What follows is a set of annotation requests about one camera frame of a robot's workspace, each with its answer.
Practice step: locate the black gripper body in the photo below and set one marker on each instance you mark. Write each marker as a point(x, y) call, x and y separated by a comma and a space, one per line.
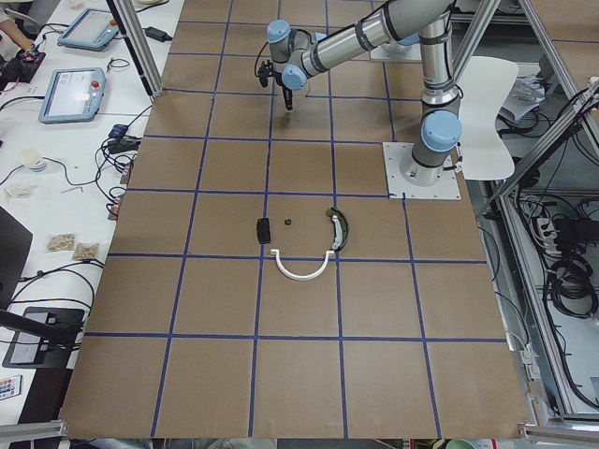
point(286, 93)

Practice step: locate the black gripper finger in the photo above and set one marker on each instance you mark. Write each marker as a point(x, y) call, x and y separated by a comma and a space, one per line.
point(288, 105)

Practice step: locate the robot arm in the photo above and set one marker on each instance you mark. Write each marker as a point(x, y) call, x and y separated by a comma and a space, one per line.
point(400, 31)

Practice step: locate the small black plastic part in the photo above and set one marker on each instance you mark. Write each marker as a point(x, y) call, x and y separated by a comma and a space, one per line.
point(263, 232)

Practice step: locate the dark green curved part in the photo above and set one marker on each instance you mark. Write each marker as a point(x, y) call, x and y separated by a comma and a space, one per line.
point(341, 229)

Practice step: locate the black power adapter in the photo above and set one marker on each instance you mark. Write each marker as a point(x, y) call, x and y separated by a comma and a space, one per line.
point(157, 34)

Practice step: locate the white chair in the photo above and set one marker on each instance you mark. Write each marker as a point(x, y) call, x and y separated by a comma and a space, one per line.
point(486, 83)

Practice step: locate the blue teach pendant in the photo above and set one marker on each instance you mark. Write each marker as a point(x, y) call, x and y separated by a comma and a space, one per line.
point(73, 96)
point(93, 30)

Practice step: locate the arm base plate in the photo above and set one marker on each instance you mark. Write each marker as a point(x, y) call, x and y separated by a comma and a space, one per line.
point(408, 180)
point(396, 52)

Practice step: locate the white semicircular bracket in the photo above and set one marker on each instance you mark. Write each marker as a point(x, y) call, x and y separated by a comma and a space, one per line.
point(302, 271)

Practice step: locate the aluminium frame post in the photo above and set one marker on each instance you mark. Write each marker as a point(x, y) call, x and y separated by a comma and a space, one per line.
point(135, 40)

